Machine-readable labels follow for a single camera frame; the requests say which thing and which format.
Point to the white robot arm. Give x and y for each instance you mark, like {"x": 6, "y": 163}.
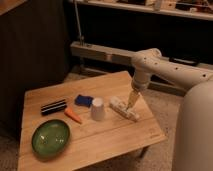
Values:
{"x": 149, "y": 62}

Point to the wooden folding table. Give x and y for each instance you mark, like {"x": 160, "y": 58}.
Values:
{"x": 91, "y": 141}

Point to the green glass bowl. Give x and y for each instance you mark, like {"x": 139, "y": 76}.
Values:
{"x": 50, "y": 139}

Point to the orange carrot toy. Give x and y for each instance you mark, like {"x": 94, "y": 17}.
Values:
{"x": 68, "y": 111}

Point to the metal vertical pole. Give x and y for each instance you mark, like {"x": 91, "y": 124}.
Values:
{"x": 81, "y": 38}

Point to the white ceramic cup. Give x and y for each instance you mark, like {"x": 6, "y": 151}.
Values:
{"x": 97, "y": 109}

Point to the white rectangular block toy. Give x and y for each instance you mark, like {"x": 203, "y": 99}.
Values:
{"x": 121, "y": 108}

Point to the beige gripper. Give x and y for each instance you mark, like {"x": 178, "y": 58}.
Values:
{"x": 133, "y": 97}

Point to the black handle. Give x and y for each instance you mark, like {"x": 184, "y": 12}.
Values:
{"x": 183, "y": 62}

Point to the grey metal shelf beam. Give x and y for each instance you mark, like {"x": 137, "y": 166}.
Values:
{"x": 106, "y": 54}

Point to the dark wooden cabinet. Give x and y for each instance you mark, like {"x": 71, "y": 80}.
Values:
{"x": 34, "y": 50}

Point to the black white striped box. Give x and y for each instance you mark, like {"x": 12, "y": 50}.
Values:
{"x": 53, "y": 107}

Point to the blue sponge piece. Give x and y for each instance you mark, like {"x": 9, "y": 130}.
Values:
{"x": 83, "y": 100}

